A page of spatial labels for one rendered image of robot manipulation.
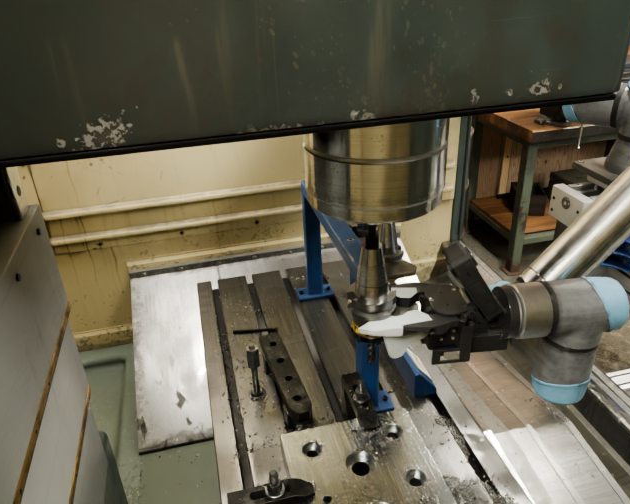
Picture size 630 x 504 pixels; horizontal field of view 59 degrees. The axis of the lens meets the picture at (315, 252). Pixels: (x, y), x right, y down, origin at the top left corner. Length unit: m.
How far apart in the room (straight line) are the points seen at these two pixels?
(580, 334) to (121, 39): 0.65
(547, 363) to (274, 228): 1.11
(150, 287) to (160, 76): 1.36
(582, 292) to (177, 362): 1.13
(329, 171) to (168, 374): 1.12
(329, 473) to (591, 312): 0.46
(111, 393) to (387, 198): 1.37
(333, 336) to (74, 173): 0.85
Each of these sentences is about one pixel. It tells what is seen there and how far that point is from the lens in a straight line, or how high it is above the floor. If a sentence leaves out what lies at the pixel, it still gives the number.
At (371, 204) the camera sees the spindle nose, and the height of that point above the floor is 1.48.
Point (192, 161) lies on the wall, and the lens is 1.66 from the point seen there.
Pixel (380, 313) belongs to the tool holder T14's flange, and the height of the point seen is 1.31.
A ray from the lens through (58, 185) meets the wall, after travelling 1.71.
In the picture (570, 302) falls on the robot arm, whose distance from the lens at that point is 0.80.
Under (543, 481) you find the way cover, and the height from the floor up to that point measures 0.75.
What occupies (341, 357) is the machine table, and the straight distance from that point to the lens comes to 1.29.
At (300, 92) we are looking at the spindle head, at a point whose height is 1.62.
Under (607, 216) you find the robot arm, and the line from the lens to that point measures 0.96.
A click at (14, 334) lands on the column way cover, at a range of 0.71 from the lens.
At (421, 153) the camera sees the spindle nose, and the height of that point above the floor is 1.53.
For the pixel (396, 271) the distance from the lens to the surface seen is 0.98.
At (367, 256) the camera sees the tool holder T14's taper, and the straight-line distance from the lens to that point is 0.68.
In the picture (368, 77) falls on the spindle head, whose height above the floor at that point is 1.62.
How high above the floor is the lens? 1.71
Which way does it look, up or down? 28 degrees down
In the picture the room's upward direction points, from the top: 3 degrees counter-clockwise
